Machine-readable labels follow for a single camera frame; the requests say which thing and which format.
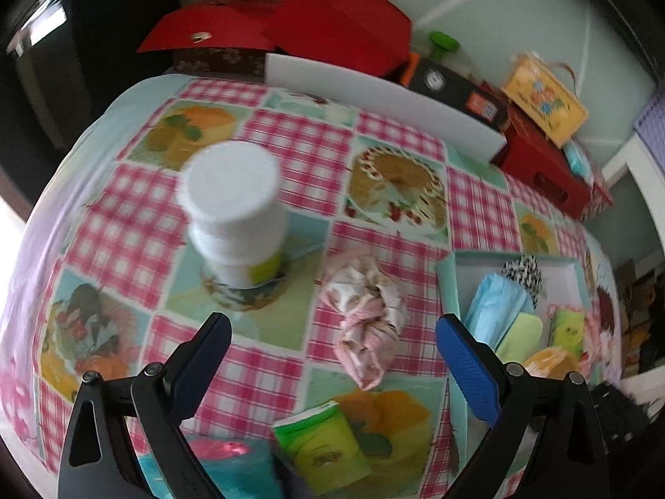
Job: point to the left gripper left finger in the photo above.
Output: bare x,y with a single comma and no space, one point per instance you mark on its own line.
166,394

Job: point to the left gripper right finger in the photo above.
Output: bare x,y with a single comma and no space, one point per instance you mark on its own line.
504,396

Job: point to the light green cloth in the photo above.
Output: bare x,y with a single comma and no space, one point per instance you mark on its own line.
522,340

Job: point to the teal cardboard tray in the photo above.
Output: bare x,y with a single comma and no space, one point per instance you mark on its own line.
563,441

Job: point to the blue face mask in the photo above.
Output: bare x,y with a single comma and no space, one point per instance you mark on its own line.
496,304

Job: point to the pink knitted cloth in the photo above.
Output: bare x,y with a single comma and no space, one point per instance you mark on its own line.
591,359

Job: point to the green tissue pack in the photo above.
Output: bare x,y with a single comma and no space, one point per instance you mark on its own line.
322,448
567,330

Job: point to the leopard print scrunchie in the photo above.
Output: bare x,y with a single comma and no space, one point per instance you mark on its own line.
525,270

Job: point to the pale pink floral scrunchie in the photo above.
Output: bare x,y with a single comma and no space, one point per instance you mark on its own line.
372,314

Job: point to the teal plastic toy case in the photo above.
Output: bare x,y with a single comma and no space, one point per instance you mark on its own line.
240,468

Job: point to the checkered fruit print tablecloth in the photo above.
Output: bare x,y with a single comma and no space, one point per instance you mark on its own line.
107,277

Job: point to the white pill bottle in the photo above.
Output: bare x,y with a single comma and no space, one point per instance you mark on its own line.
230,193

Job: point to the patterned red gift box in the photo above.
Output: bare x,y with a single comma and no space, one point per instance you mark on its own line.
600,198

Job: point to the red cardboard box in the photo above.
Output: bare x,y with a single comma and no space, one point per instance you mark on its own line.
531,158

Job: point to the blue wet wipes pack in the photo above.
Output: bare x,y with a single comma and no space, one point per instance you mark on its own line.
576,159

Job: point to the white shelf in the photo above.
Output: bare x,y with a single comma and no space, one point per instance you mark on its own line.
635,158

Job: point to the purple perforated basket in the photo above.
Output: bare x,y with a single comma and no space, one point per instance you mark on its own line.
650,126

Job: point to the yellow children's gift case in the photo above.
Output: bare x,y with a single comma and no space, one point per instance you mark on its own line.
547,93

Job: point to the black pump box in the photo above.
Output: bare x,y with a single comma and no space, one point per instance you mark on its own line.
433,80

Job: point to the white foam board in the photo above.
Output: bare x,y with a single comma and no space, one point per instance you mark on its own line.
387,99

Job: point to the black cabinet with monitor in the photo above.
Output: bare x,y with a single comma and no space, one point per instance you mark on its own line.
63,62

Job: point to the red gift bags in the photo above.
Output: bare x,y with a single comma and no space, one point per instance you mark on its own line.
369,36

